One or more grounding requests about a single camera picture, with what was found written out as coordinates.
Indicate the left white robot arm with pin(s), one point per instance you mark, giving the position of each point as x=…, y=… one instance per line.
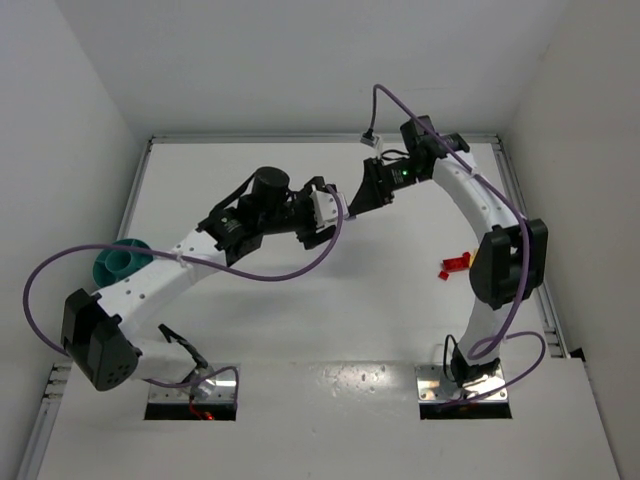
x=100, y=330

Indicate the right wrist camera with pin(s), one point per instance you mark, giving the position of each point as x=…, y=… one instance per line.
x=372, y=140

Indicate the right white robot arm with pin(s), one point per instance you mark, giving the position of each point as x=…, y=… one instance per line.
x=510, y=261

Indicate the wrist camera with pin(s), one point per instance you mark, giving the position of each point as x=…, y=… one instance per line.
x=326, y=209
x=372, y=140

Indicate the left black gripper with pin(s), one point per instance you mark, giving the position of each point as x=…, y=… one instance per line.
x=306, y=214

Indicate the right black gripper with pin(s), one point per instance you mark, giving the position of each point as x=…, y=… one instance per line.
x=376, y=181

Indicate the red lego brick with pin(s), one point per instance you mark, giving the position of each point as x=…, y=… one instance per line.
x=457, y=264

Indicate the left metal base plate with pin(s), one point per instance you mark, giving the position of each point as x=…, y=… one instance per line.
x=218, y=387

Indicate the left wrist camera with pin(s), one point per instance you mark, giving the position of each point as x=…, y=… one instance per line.
x=326, y=209

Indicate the teal divided round container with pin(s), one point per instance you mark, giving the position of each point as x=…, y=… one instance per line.
x=112, y=266

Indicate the metal base plate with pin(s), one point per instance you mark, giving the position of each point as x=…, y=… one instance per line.
x=435, y=388
x=218, y=387

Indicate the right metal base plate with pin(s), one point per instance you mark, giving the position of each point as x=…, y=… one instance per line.
x=435, y=388

